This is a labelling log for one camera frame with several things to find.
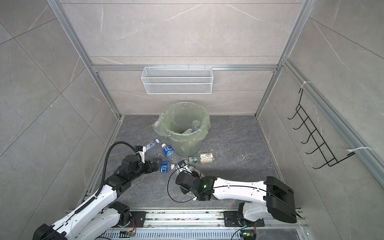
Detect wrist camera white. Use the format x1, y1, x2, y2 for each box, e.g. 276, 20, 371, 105
134, 146, 147, 164
176, 161, 196, 174

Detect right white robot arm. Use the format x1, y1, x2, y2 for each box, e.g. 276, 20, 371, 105
175, 171, 299, 225

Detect small beige label package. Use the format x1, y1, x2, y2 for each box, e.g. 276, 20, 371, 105
199, 153, 215, 164

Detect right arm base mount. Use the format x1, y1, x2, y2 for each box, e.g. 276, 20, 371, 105
223, 211, 265, 227

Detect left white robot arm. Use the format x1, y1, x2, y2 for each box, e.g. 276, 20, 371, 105
33, 155, 162, 240

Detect black wire hook rack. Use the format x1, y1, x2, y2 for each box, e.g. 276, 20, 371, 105
288, 89, 355, 170

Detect white wire wall basket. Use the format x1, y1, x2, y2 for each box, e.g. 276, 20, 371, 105
141, 67, 214, 95

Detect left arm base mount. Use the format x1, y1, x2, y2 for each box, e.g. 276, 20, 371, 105
117, 211, 147, 229

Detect clear bottle blue cap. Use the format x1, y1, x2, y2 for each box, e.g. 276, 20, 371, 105
146, 139, 160, 151

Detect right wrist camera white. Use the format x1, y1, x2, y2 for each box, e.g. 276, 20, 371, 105
176, 161, 196, 174

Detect green plastic bin liner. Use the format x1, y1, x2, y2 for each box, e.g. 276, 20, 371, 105
153, 102, 211, 143

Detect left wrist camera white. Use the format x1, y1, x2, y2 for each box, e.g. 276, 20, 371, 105
134, 146, 147, 164

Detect left black corrugated cable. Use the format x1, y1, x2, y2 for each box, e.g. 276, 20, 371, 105
95, 141, 137, 188

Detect green mesh trash bin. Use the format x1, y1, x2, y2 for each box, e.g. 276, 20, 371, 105
163, 102, 211, 158

